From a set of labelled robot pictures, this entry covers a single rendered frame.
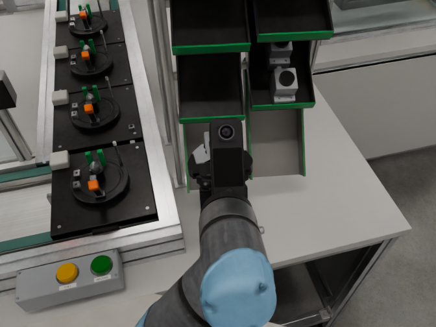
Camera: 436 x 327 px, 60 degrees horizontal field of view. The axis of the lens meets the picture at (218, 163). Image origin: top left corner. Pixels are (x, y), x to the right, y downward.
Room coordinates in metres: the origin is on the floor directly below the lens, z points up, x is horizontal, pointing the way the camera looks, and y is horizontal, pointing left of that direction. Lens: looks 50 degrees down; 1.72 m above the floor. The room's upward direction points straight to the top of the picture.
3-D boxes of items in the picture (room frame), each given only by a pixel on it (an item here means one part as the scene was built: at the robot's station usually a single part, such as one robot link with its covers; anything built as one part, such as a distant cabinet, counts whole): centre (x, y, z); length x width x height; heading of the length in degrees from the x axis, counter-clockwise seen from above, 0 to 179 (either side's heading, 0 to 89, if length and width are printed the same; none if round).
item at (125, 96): (0.82, 0.35, 1.01); 0.24 x 0.24 x 0.13; 15
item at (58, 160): (0.64, 0.41, 0.97); 0.05 x 0.05 x 0.04; 15
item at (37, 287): (0.34, 0.32, 0.93); 0.21 x 0.07 x 0.06; 105
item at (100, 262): (0.36, 0.25, 0.96); 0.04 x 0.04 x 0.02
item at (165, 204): (1.03, 0.41, 0.91); 1.24 x 0.33 x 0.10; 15
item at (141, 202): (0.57, 0.29, 0.96); 0.24 x 0.24 x 0.02; 15
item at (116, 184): (0.57, 0.29, 0.98); 0.14 x 0.14 x 0.02
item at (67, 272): (0.34, 0.32, 0.96); 0.04 x 0.04 x 0.02
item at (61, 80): (1.05, 0.42, 1.01); 0.24 x 0.24 x 0.13; 15
